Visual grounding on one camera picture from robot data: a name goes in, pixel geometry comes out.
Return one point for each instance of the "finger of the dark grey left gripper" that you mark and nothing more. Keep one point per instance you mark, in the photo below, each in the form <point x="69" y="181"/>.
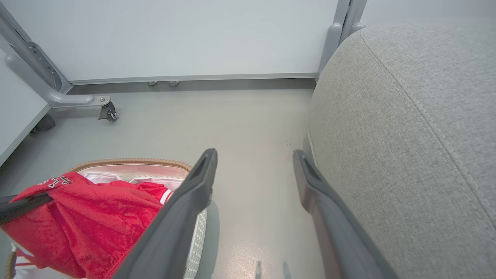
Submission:
<point x="23" y="207"/>

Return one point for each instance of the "grey partition post with feet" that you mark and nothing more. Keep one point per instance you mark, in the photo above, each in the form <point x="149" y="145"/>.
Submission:
<point x="333" y="42"/>

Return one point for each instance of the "grey tubular partition leg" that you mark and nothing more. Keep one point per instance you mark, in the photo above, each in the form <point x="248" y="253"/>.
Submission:
<point x="66" y="99"/>

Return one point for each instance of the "white cloth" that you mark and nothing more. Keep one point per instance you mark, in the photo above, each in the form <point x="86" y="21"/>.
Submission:
<point x="101" y="177"/>

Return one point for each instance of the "black caster wheel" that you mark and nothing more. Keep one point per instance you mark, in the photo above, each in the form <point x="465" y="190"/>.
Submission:
<point x="107" y="113"/>

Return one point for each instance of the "white laundry basket brown rim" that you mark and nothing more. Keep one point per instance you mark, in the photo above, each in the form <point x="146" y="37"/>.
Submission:
<point x="131" y="161"/>

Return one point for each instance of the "red sports jersey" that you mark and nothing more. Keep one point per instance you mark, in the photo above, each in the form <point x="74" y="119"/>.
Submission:
<point x="85" y="224"/>

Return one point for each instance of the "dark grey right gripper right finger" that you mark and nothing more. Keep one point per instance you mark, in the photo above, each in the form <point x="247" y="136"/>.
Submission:
<point x="333" y="228"/>

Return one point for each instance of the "aluminium partition bottom rail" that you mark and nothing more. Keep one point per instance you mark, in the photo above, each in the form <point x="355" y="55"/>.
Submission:
<point x="193" y="78"/>

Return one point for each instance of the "grey fabric sofa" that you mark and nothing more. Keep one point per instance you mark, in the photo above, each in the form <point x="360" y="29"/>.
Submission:
<point x="407" y="135"/>

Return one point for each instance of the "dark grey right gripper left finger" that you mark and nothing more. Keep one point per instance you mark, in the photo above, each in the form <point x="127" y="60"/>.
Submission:
<point x="182" y="217"/>

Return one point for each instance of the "grey hinged partition frame post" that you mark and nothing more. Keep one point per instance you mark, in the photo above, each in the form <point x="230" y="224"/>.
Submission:
<point x="38" y="58"/>

